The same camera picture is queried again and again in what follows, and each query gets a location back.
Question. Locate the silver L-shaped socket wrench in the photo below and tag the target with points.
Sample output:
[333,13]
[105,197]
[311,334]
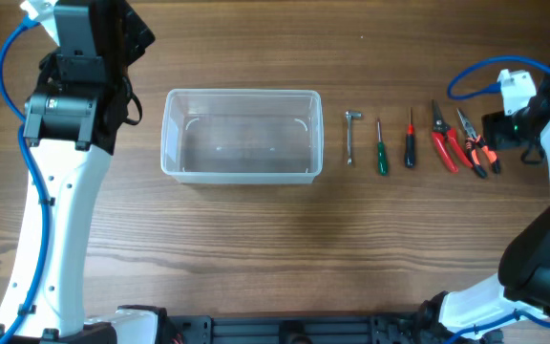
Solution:
[350,116]

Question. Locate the red handled snips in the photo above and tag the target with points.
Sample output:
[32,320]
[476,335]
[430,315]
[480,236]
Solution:
[445,136]

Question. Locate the green handled screwdriver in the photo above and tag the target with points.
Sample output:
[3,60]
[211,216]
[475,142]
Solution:
[382,160]

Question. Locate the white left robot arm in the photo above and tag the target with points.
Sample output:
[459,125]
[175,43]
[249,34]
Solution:
[67,138]

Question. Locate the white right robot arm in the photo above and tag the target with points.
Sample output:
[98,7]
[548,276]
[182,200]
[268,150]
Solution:
[520,290]

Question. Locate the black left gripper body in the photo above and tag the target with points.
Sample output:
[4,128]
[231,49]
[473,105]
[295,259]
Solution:
[137,36]

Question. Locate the red and black screwdriver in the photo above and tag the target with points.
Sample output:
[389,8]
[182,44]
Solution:
[409,156]

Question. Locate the orange black needle-nose pliers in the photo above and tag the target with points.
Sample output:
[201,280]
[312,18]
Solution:
[475,143]

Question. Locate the clear plastic container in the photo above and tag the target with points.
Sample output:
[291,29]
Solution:
[242,136]

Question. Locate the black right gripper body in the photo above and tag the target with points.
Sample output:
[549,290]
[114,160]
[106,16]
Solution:
[501,130]

